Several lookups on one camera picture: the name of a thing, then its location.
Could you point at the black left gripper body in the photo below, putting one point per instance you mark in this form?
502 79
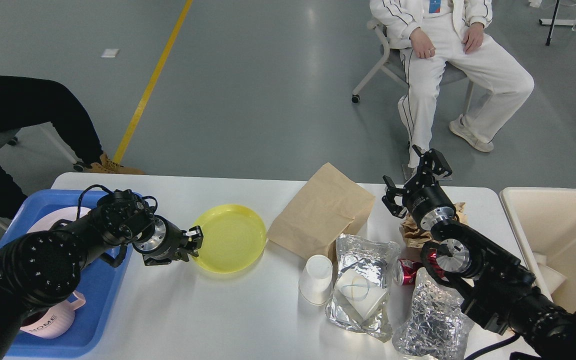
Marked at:
162 237

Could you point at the brown paper bag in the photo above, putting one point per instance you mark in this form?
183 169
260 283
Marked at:
327 206

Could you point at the crumpled brown paper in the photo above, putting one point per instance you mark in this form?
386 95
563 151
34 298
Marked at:
414 237

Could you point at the silver foil pouch with paper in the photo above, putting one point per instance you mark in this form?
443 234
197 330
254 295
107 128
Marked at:
362 287

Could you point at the yellow round plastic plate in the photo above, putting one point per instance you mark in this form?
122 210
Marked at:
234 237

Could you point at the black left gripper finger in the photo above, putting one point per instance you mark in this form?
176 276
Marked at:
192 240
152 259

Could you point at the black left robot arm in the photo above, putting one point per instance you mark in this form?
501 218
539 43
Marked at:
43 268

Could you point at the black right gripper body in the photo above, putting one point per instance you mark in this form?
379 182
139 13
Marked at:
429 206

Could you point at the blue plastic tray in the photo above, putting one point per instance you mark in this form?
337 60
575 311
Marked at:
99 284

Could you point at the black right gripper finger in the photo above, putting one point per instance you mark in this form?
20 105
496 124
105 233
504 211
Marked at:
432 168
395 198

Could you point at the person in black trousers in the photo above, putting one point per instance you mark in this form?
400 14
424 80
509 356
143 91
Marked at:
26 101

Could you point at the white wheeled chair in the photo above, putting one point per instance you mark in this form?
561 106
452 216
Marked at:
390 64

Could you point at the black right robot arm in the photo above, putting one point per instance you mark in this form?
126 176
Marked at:
498 293

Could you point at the crushed red soda can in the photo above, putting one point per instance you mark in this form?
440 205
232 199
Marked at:
405 271

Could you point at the crumpled silver foil bag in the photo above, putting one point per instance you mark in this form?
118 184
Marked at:
436 326

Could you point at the person in white tracksuit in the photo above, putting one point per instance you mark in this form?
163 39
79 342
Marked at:
429 34

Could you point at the white paper cup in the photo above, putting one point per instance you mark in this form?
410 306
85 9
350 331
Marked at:
315 281

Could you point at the beige plastic bin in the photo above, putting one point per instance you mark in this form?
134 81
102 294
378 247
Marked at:
543 220

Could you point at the pink ribbed mug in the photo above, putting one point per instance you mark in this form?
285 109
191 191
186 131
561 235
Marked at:
55 321

